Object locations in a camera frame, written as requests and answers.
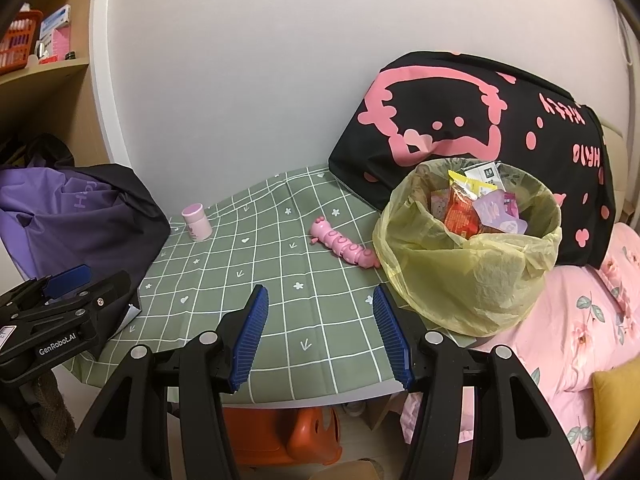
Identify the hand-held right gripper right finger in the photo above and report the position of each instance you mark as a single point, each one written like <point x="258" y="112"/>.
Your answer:
<point x="392" y="340"/>

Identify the green white milk carton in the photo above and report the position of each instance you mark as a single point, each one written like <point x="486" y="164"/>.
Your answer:
<point x="482" y="172"/>

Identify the red snack packet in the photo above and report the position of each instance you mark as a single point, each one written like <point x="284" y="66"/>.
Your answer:
<point x="460" y="212"/>

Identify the wooden shelf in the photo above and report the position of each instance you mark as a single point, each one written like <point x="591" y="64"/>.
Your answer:
<point x="50" y="95"/>

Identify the person's left forearm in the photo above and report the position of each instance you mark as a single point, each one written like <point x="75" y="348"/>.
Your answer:
<point x="50" y="405"/>

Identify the orange plastic stool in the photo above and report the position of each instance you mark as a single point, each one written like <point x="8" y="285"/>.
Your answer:
<point x="295" y="435"/>

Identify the beige cushion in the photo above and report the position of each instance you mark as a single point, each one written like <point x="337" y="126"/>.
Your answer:
<point x="615" y="170"/>

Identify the pink caterpillar toy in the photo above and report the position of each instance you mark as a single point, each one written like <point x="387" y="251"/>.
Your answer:
<point x="340" y="242"/>

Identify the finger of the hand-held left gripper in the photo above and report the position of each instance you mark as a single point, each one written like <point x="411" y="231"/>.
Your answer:
<point x="67" y="280"/>
<point x="100" y="292"/>

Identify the blue white box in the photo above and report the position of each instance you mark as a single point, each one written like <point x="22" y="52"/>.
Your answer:
<point x="55" y="20"/>

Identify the pink floral bedsheet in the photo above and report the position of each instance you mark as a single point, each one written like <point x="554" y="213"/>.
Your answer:
<point x="565" y="330"/>

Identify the orange plastic basket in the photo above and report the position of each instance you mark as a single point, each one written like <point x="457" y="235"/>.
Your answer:
<point x="20" y="42"/>

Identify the yellow trash bag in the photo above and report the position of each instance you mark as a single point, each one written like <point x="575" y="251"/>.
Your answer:
<point x="450" y="280"/>

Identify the white paper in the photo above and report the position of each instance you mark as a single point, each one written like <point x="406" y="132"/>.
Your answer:
<point x="131" y="316"/>

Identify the purple clear wrapper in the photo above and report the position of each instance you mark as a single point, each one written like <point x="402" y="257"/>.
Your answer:
<point x="500" y="215"/>

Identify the yellow pillow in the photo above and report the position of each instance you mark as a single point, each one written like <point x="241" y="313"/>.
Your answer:
<point x="620" y="410"/>

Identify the purple jacket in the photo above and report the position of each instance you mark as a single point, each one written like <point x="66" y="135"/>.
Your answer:
<point x="50" y="220"/>

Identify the pink cup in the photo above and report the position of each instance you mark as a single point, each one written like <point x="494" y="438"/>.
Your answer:
<point x="196" y="222"/>

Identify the dark cloth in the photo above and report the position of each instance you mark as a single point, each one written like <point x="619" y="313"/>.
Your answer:
<point x="35" y="152"/>

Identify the pink box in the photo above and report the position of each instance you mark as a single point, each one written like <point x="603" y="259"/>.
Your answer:
<point x="61" y="42"/>

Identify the black pink-print pillow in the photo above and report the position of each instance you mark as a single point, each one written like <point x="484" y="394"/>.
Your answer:
<point x="450" y="110"/>

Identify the yellow green sachet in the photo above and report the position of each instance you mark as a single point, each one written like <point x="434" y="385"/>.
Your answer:
<point x="465" y="184"/>

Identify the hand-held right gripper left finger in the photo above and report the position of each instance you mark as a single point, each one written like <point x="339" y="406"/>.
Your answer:
<point x="247" y="340"/>

